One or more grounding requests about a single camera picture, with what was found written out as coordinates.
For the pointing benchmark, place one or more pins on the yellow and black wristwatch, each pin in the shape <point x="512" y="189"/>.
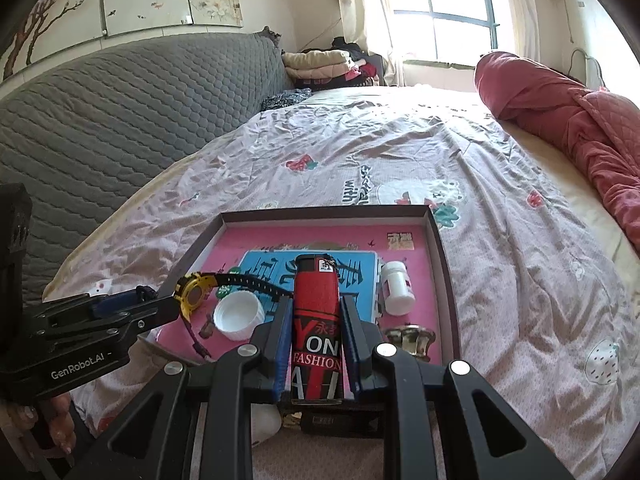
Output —
<point x="192" y="297"/>

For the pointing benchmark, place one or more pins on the window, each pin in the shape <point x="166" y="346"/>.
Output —
<point x="455" y="15"/>

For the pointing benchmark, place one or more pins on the white plastic object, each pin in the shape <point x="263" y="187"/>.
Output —
<point x="265" y="425"/>

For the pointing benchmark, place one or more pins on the cream bed sheet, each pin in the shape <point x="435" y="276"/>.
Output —
<point x="565" y="185"/>

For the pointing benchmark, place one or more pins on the grey quilted headboard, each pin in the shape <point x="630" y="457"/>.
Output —
<point x="110" y="125"/>

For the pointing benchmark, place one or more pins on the printed pink bed cover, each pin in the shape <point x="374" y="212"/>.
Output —
<point x="500" y="260"/>

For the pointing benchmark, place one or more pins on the pink tray box lid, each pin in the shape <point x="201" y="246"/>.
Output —
<point x="445" y="270"/>

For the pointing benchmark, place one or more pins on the brass knob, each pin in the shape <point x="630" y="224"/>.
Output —
<point x="412" y="340"/>

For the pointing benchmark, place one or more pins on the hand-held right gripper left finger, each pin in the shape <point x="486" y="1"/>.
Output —
<point x="282" y="355"/>

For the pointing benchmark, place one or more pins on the pile of dark clothes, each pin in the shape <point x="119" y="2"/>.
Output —
<point x="365" y="67"/>

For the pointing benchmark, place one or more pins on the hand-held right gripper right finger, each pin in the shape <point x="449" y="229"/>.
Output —
<point x="350" y="350"/>

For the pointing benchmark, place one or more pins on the black power adapter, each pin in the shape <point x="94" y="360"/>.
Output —
<point x="330" y="420"/>

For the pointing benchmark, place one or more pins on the white plastic cap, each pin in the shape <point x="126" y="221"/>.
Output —
<point x="235" y="315"/>

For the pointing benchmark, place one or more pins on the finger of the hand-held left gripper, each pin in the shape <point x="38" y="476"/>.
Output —
<point x="115" y="304"/>
<point x="150" y="312"/>

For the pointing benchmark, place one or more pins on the white pill bottle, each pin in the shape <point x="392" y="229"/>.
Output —
<point x="397" y="290"/>

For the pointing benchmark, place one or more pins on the red quilted blanket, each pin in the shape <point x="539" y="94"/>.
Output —
<point x="575" y="120"/>

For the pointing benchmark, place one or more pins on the pink and blue book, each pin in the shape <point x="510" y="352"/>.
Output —
<point x="250" y="240"/>

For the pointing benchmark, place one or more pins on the cream folded blanket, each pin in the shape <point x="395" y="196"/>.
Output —
<point x="315" y="62"/>

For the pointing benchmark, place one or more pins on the dark patterned cloth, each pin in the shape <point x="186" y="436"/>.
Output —
<point x="287" y="99"/>

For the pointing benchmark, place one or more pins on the person's left hand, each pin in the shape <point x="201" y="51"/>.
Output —
<point x="62" y="425"/>

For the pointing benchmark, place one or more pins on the cream curtain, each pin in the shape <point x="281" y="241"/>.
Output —
<point x="362" y="10"/>
<point x="510" y="5"/>

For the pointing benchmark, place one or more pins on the red and black lighter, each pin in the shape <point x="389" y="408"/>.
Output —
<point x="315" y="310"/>

